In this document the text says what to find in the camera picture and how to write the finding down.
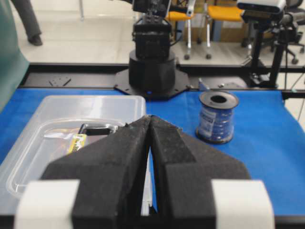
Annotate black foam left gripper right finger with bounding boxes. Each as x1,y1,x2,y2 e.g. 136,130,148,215
149,116,251,229

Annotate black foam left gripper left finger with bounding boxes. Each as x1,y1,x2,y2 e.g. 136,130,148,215
41,116,151,229

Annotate clear plastic tool box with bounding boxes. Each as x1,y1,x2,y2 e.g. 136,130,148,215
0,95,146,215

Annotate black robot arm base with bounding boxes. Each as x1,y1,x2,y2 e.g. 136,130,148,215
114,0,195,100

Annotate blue table mat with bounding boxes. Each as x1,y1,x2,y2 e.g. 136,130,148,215
0,88,305,215

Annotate green curtain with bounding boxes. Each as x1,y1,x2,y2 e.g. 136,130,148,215
0,0,29,110

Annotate yellow office chair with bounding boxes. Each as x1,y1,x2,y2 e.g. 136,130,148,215
166,0,242,60

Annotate person leg grey trousers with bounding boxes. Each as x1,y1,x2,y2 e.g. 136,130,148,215
14,0,43,46

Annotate black office chair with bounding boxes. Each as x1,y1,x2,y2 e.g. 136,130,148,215
269,0,305,65

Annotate blue wire spool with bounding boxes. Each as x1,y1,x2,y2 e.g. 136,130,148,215
195,91,239,144

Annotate black camera tripod stand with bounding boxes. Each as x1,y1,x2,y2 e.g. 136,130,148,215
240,14,305,89

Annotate white depth camera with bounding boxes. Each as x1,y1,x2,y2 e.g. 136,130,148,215
237,0,286,14

